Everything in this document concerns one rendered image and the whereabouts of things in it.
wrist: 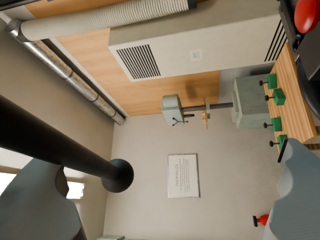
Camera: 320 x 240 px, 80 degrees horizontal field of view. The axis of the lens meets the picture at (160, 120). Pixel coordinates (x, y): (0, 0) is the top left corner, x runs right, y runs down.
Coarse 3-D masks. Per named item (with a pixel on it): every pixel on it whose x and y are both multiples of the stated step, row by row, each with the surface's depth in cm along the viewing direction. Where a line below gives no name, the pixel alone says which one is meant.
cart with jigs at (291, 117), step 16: (288, 48) 126; (288, 64) 127; (272, 80) 148; (288, 80) 129; (272, 96) 146; (288, 96) 131; (272, 112) 163; (288, 112) 133; (304, 112) 112; (272, 128) 152; (288, 128) 136; (304, 128) 114; (272, 144) 139; (304, 144) 150
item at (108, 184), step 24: (0, 96) 5; (0, 120) 5; (24, 120) 6; (0, 144) 6; (24, 144) 6; (48, 144) 7; (72, 144) 9; (72, 168) 10; (96, 168) 12; (120, 168) 19
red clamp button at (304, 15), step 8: (304, 0) 14; (312, 0) 14; (296, 8) 16; (304, 8) 15; (312, 8) 14; (296, 16) 16; (304, 16) 15; (312, 16) 14; (296, 24) 16; (304, 24) 15; (312, 24) 14; (304, 32) 15
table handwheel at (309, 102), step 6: (300, 66) 30; (300, 72) 30; (300, 78) 30; (306, 78) 29; (300, 84) 30; (306, 84) 29; (312, 84) 28; (318, 84) 28; (300, 90) 30; (306, 90) 29; (312, 90) 28; (318, 90) 28; (306, 96) 29; (312, 96) 28; (318, 96) 28; (306, 102) 29; (312, 102) 28; (318, 102) 27; (312, 108) 28; (318, 108) 27; (318, 114) 28
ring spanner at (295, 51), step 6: (282, 0) 22; (282, 6) 23; (288, 6) 22; (288, 12) 21; (288, 18) 21; (288, 24) 22; (294, 24) 21; (294, 30) 20; (294, 36) 20; (300, 36) 19; (294, 42) 21; (300, 42) 19; (294, 48) 21
